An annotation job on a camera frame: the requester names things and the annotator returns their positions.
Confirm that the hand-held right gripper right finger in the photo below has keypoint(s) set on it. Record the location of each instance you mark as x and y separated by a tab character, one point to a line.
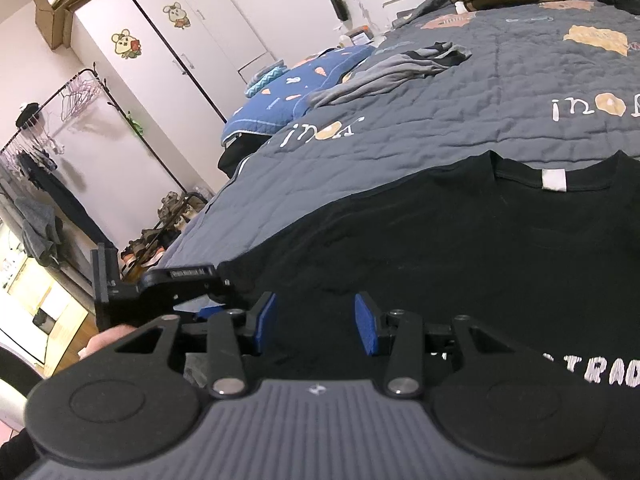
367	327

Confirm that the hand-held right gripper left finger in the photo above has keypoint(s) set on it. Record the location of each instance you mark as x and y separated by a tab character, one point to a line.
265	325

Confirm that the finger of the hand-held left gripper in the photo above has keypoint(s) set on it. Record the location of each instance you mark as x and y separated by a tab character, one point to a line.
226	292
207	314

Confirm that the black t-shirt white print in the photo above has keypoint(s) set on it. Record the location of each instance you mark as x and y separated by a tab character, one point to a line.
450	240

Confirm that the pink clothes hangers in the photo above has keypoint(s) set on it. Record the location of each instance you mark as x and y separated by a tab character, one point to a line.
75	100

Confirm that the black clothes rack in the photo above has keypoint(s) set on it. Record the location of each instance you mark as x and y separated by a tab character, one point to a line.
93	71

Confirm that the person's left hand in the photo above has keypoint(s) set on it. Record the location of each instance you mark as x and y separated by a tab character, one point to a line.
107	339

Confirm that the row of shoes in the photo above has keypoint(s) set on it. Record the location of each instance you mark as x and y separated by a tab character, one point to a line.
150	250

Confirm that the dark hanging garment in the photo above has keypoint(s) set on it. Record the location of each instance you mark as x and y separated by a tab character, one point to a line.
75	210

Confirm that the grey hanging garment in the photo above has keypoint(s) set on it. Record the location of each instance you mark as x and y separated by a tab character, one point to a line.
37	230

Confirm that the dark cloth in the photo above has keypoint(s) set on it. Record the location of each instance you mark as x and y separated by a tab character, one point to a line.
237	155

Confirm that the green hanging toy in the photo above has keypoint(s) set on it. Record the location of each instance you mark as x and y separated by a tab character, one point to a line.
135	124

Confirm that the blue carrot print pillow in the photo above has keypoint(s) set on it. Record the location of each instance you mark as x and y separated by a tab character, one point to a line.
270	110

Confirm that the black cap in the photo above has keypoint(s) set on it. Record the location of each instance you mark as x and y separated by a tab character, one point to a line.
27	114

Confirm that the grey quilted bedspread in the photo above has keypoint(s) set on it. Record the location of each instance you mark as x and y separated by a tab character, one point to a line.
425	125

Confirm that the teal zigzag folded cloth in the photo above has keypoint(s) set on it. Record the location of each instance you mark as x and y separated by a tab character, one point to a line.
265	79

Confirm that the white wardrobe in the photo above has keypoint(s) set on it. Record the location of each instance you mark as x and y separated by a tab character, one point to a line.
155	85

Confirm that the grey and black garment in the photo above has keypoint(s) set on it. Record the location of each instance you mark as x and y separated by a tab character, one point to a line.
380	76

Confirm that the mouse sticker red card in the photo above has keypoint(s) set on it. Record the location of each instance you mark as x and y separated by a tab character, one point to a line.
126	45

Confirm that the white pump bottle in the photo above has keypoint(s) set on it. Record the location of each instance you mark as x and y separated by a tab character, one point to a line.
345	41

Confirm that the mouse sticker orange trim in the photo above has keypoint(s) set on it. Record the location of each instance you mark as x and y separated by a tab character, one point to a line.
176	15

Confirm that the small brown box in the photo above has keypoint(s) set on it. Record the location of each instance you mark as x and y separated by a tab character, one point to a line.
362	36

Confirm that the large cardboard box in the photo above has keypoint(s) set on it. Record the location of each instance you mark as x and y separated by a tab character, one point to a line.
50	10

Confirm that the black hairbrush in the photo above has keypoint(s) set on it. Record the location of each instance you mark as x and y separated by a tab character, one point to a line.
340	8

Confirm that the dark grey pillow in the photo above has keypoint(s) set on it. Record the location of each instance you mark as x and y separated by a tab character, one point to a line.
425	10

